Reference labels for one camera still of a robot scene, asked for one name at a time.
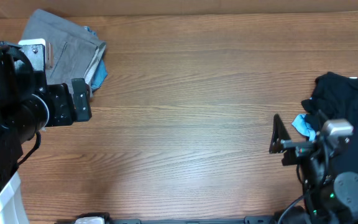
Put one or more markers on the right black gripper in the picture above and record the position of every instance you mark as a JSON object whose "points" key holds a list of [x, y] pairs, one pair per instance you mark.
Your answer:
{"points": [[299, 149]]}

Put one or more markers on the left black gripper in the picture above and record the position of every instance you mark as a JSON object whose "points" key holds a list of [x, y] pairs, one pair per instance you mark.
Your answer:
{"points": [[64, 112]]}

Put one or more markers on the grey khaki shorts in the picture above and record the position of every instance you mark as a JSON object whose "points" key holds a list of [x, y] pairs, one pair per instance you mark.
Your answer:
{"points": [[67, 40]]}

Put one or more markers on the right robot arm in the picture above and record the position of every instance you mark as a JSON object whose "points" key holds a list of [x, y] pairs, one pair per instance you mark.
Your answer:
{"points": [[329, 196]]}

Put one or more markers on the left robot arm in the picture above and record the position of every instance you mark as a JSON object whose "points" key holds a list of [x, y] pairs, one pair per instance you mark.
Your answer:
{"points": [[27, 105]]}

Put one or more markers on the light blue garment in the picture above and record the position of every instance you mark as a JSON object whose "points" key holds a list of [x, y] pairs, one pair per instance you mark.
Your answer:
{"points": [[304, 128]]}

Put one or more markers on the folded blue denim jeans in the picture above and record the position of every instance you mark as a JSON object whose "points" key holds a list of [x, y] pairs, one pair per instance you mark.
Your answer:
{"points": [[93, 68]]}

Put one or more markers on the black t-shirt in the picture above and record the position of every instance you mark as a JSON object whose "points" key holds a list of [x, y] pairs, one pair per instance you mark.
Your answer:
{"points": [[337, 97]]}

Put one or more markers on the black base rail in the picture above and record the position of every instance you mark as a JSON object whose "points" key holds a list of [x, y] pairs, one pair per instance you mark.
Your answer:
{"points": [[263, 219]]}

